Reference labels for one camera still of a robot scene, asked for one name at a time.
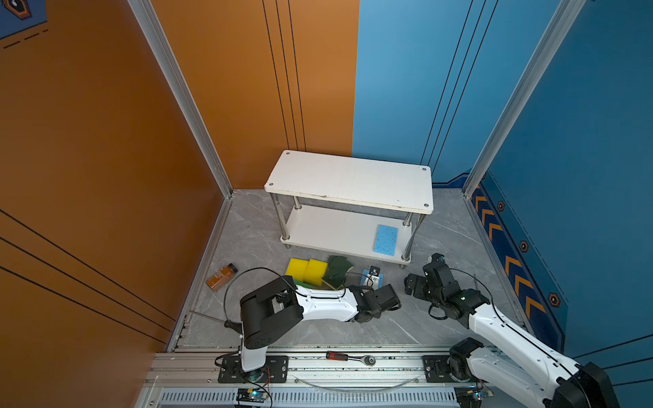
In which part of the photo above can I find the green yellow wavy sponge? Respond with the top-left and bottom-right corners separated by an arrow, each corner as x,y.
322,256 -> 354,290

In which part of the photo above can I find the blue cellulose sponge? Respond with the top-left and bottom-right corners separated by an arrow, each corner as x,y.
361,268 -> 384,290
373,224 -> 399,257

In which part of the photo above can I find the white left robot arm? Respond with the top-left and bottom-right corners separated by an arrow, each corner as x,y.
240,275 -> 401,372

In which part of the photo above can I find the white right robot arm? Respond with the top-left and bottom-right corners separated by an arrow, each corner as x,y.
404,253 -> 619,407

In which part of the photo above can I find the white two-tier shelf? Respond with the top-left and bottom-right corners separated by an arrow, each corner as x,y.
265,151 -> 434,267

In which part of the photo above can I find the yellow foam sponge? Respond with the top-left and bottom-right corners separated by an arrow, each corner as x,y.
303,259 -> 328,287
286,258 -> 309,282

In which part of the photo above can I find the light green flat sponge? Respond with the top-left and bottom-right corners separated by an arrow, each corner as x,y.
294,279 -> 319,290

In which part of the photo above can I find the right circuit board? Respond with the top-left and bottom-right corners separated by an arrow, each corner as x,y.
454,388 -> 494,408

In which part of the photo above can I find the left green circuit board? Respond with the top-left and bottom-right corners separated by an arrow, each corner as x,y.
235,388 -> 270,407

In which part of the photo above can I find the amber small bottle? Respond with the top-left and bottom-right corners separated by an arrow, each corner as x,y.
206,263 -> 238,292

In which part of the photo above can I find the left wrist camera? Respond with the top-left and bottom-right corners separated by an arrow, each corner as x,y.
367,266 -> 383,289

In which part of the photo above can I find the red handled ratchet tool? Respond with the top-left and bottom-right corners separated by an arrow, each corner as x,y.
326,351 -> 376,367

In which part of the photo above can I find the aluminium front rail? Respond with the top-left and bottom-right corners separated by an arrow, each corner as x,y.
134,344 -> 552,408

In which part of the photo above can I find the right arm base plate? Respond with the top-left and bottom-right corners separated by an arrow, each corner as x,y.
422,355 -> 459,384

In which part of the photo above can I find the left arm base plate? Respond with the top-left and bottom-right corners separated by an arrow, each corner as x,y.
214,355 -> 288,384

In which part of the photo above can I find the aluminium right corner post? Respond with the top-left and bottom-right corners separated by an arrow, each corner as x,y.
462,0 -> 586,199

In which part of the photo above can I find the aluminium corner post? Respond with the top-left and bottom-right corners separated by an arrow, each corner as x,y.
462,0 -> 586,199
128,0 -> 233,199

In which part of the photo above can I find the aluminium left corner post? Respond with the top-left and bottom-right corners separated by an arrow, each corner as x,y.
128,0 -> 233,199

